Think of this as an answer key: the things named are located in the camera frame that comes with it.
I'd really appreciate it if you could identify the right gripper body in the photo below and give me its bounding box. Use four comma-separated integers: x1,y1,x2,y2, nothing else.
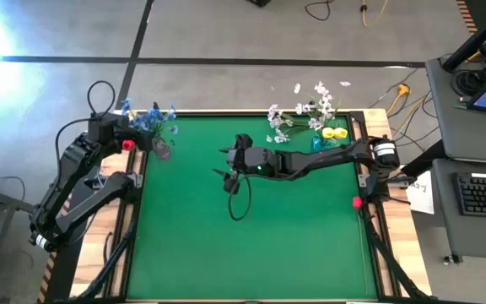
224,133,280,196

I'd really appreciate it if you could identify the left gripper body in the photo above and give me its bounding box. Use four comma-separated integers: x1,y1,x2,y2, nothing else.
87,111,138,144

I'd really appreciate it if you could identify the pink ribbed glass vase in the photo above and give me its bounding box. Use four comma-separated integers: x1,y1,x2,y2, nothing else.
150,135,172,160

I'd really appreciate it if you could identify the yellow artificial tulip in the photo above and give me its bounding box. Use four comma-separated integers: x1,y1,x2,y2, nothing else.
316,126,337,149
325,126,349,149

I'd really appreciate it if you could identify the blue textured glass vase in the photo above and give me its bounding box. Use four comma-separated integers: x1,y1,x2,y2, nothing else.
310,135,332,154

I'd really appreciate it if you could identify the green table mat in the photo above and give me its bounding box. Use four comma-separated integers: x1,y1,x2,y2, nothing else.
125,116,380,301

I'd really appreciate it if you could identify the grey metal stand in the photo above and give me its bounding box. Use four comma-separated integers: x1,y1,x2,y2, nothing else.
0,181,35,212

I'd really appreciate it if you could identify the black floor mat striped edge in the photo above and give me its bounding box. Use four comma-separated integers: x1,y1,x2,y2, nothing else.
35,160,100,304
456,0,486,35

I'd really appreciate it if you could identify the white paper sheet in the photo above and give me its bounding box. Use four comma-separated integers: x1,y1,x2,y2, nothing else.
405,170,436,215

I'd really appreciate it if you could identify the grey desk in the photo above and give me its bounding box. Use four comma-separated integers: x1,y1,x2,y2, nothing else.
425,57,486,165
430,158,486,261

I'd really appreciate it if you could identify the black keyboard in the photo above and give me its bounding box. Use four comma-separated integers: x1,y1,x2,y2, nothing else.
452,171,486,220

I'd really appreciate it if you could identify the black stand pole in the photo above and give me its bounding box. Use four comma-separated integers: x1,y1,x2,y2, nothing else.
441,0,486,73

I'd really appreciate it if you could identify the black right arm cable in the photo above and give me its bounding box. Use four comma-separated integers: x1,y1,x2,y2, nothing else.
227,175,253,222

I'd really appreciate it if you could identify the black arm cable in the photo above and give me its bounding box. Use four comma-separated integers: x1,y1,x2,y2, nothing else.
55,79,116,170
227,175,253,222

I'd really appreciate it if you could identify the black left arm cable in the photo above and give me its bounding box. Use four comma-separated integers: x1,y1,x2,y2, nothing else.
55,79,116,170

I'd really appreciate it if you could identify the black floor cable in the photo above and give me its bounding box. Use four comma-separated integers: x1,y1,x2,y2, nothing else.
304,0,333,22

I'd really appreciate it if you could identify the yellow plug extension cable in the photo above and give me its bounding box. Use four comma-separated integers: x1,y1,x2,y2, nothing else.
385,83,428,138

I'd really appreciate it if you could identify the yellow floor cable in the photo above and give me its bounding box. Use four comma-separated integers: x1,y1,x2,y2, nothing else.
360,0,391,28

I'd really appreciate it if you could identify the black coiled cable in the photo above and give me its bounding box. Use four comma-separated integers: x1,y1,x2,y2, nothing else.
451,67,486,98

